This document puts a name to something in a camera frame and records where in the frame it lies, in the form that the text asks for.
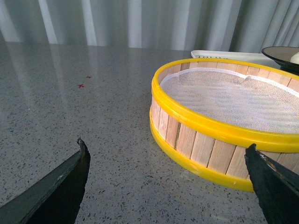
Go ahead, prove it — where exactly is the beige plate with black rim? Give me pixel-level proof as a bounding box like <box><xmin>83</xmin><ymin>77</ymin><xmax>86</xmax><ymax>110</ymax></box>
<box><xmin>262</xmin><ymin>46</ymin><xmax>299</xmax><ymax>75</ymax></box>

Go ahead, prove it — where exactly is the grey pleated curtain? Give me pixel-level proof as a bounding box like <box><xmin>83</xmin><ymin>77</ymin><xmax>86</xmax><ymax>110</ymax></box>
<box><xmin>0</xmin><ymin>0</ymin><xmax>299</xmax><ymax>53</ymax></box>

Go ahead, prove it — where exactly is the bamboo steamer with yellow rims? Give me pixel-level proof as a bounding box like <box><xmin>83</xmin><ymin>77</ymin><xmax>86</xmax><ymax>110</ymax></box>
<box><xmin>149</xmin><ymin>58</ymin><xmax>299</xmax><ymax>192</ymax></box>

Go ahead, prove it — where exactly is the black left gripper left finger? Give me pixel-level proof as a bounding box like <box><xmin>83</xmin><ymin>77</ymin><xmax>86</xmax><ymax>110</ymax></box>
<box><xmin>0</xmin><ymin>139</ymin><xmax>90</xmax><ymax>224</ymax></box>

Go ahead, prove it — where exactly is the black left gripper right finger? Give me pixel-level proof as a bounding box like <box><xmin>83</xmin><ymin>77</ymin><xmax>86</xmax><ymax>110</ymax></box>
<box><xmin>244</xmin><ymin>143</ymin><xmax>299</xmax><ymax>224</ymax></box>

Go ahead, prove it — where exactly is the white steamed bun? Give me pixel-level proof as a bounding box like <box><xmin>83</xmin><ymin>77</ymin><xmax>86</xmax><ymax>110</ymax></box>
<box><xmin>290</xmin><ymin>53</ymin><xmax>299</xmax><ymax>64</ymax></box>

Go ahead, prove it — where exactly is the white steamer mesh cloth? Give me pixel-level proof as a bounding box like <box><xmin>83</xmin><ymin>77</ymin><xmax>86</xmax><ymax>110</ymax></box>
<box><xmin>160</xmin><ymin>68</ymin><xmax>299</xmax><ymax>134</ymax></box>

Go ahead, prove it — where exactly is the white rectangular tray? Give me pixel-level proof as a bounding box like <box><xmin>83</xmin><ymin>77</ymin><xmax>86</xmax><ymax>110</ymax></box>
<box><xmin>191</xmin><ymin>50</ymin><xmax>280</xmax><ymax>69</ymax></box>

